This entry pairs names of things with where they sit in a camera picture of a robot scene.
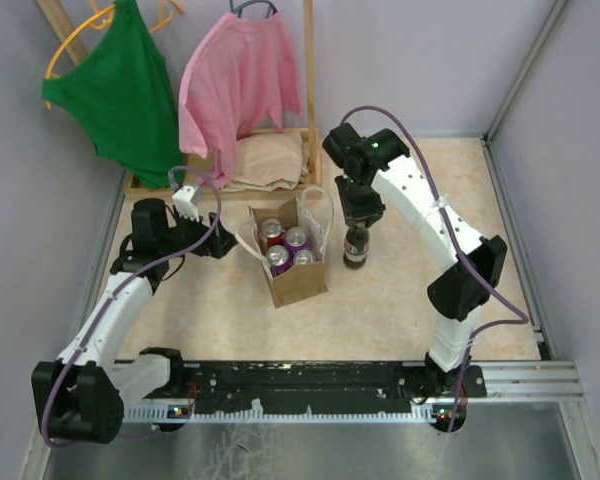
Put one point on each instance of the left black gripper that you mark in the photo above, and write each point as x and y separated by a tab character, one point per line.
222	240

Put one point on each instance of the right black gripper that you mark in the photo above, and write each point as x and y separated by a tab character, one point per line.
370	212

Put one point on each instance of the dark cola bottle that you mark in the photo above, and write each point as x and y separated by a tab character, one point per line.
356	245

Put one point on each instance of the brown burlap canvas bag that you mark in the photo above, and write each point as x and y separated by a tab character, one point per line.
299	282

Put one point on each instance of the red cola can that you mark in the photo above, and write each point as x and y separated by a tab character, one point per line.
303	257
271	233

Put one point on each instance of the purple soda can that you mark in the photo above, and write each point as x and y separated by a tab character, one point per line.
279	259
296	239

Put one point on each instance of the red cola can front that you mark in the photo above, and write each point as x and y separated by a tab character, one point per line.
303	257

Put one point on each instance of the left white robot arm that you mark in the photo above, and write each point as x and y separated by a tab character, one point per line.
80	396

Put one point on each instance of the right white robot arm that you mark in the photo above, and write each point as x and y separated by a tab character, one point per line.
380	169

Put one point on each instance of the cream folded cloth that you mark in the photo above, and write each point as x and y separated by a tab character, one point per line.
267	162

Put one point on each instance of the pink t-shirt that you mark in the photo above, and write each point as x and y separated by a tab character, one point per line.
241	74

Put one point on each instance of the green tank top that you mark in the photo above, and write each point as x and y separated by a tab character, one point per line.
144	142

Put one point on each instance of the grey clothes hanger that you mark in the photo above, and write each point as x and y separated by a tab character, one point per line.
252	10

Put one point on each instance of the yellow clothes hanger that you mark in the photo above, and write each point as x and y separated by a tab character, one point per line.
90	35

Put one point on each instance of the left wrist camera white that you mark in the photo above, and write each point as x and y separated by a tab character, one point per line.
185	201

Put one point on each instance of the wooden clothes rack frame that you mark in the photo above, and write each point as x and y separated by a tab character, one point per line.
68	34

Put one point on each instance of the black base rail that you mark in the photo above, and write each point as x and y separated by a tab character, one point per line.
320	387

